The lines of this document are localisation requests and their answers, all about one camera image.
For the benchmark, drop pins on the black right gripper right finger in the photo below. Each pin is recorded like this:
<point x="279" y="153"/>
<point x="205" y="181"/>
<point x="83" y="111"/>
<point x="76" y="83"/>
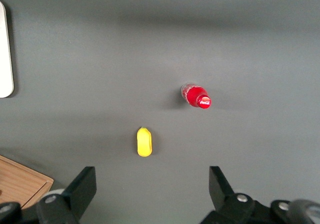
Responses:
<point x="222" y="194"/>

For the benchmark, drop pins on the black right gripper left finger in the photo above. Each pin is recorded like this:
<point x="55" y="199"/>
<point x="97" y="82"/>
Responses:
<point x="80" y="191"/>

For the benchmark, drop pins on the white rectangular plastic tray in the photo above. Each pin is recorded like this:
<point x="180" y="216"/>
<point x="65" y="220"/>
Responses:
<point x="4" y="51"/>

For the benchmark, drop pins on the wooden two-drawer cabinet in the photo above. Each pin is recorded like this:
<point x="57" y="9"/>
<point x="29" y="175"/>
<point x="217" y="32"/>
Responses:
<point x="20" y="181"/>

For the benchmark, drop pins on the yellow lemon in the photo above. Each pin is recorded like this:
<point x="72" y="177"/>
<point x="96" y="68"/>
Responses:
<point x="144" y="141"/>

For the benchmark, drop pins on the red cola bottle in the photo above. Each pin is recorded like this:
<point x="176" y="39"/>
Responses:
<point x="196" y="96"/>

